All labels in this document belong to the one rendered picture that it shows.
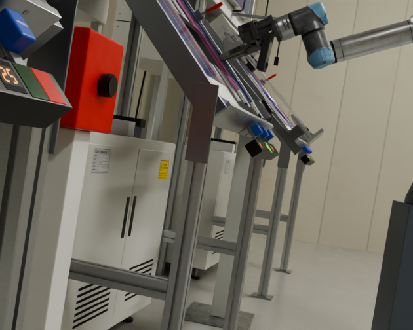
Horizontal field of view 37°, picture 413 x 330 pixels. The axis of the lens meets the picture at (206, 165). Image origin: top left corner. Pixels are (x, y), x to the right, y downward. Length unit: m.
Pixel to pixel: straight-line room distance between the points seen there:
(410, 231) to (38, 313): 1.25
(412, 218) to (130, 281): 0.95
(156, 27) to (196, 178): 0.36
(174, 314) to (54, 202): 0.45
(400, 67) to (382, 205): 1.13
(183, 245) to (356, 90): 3.90
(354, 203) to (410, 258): 3.15
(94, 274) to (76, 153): 0.46
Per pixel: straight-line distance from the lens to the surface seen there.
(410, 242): 1.99
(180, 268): 1.35
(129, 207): 1.78
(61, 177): 1.03
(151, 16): 1.44
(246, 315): 2.43
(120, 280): 1.41
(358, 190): 5.12
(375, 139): 5.14
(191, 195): 1.33
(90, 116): 1.02
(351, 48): 2.05
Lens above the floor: 0.62
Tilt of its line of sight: 2 degrees down
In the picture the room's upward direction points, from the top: 9 degrees clockwise
